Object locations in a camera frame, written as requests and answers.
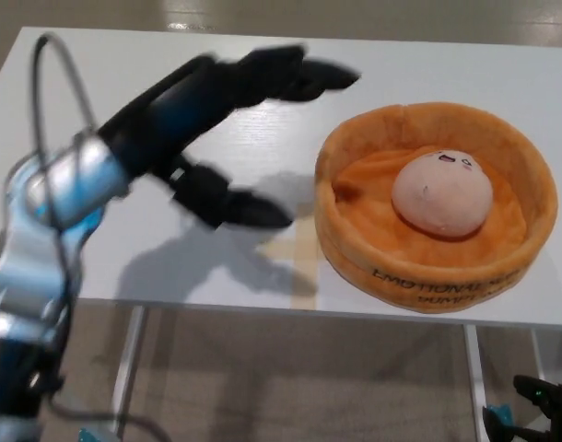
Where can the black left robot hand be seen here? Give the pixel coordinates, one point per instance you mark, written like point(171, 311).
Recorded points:
point(179, 106)

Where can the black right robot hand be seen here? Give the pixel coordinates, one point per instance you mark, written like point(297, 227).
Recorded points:
point(559, 405)

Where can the pink round plush toy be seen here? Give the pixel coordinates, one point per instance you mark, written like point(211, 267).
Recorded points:
point(440, 189)

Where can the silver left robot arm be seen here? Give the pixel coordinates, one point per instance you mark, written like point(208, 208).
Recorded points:
point(32, 258)

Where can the orange plush round plate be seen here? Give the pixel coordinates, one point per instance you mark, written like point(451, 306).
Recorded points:
point(382, 258)

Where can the white table leg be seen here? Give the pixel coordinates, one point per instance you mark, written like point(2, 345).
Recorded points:
point(129, 359)
point(475, 377)
point(541, 359)

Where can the teal robot part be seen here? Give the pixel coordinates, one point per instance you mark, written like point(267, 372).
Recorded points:
point(498, 410)
point(94, 435)

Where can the short beige tape strip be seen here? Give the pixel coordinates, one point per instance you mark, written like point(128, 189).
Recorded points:
point(281, 251)

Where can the long beige tape strip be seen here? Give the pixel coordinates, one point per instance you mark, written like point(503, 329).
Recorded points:
point(306, 294)

